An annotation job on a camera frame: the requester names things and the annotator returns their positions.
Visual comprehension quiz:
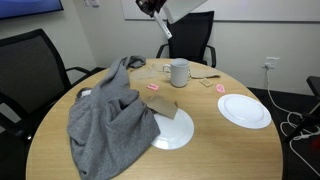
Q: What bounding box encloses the white ceramic mug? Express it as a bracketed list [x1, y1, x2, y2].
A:
[162, 58, 192, 89]

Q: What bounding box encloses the white wall switch plate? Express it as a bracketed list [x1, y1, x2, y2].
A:
[82, 0, 101, 8]

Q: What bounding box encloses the grey hooded sweatshirt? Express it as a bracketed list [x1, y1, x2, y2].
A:
[66, 55, 162, 180]

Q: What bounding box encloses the black tripod stand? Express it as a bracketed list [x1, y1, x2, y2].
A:
[283, 75, 320, 145]

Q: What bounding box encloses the black mesh office chair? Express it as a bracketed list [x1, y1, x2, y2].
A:
[0, 28, 93, 148]
[155, 10, 218, 69]

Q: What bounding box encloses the pink paper packet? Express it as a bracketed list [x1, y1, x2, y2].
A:
[215, 83, 226, 94]
[145, 82, 160, 92]

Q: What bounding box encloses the white wall power outlet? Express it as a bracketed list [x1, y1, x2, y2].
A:
[264, 56, 280, 70]

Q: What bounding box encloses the white power cable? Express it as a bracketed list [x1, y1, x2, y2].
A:
[265, 66, 320, 176]

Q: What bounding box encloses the wall mounted screen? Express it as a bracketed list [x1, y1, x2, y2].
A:
[0, 0, 64, 20]

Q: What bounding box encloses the small brown paper packet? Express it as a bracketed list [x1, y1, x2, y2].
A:
[199, 78, 215, 88]

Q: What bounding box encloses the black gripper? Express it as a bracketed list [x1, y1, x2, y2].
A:
[135, 0, 169, 18]

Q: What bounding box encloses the white round plate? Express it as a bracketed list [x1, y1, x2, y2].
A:
[150, 108, 195, 151]
[217, 93, 273, 130]

